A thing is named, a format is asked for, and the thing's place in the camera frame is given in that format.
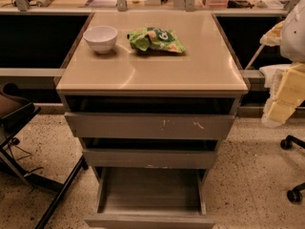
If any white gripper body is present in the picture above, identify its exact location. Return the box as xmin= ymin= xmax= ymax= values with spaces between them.
xmin=259 ymin=64 xmax=290 ymax=88

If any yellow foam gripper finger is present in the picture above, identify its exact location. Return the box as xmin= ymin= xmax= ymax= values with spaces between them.
xmin=261 ymin=63 xmax=305 ymax=128

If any grey bottom drawer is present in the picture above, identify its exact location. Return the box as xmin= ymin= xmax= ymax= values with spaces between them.
xmin=85 ymin=168 xmax=214 ymax=229

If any grey drawer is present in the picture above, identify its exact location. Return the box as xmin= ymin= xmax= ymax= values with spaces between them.
xmin=83 ymin=149 xmax=217 ymax=169
xmin=85 ymin=168 xmax=214 ymax=229
xmin=65 ymin=112 xmax=234 ymax=139

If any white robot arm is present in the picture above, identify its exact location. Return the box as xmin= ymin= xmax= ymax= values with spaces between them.
xmin=260 ymin=0 xmax=305 ymax=128

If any grey drawer cabinet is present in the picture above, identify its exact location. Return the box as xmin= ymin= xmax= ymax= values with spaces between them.
xmin=52 ymin=10 xmax=251 ymax=183

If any grey top drawer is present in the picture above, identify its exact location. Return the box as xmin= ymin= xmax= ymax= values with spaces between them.
xmin=65 ymin=112 xmax=234 ymax=139

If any grey middle drawer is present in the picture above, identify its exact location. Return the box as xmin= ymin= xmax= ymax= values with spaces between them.
xmin=83 ymin=149 xmax=217 ymax=169

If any white stick with black tip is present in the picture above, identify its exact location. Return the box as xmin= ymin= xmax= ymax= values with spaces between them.
xmin=244 ymin=44 xmax=265 ymax=71

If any black office chair base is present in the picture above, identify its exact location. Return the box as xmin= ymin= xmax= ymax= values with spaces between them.
xmin=279 ymin=135 xmax=305 ymax=204

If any green snack bag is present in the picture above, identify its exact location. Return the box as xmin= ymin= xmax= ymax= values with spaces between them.
xmin=127 ymin=27 xmax=185 ymax=53

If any white bowl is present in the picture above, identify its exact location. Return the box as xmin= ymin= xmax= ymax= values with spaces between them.
xmin=83 ymin=26 xmax=118 ymax=53

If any black chair left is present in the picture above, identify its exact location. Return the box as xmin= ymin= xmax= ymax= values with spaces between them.
xmin=0 ymin=82 xmax=90 ymax=229

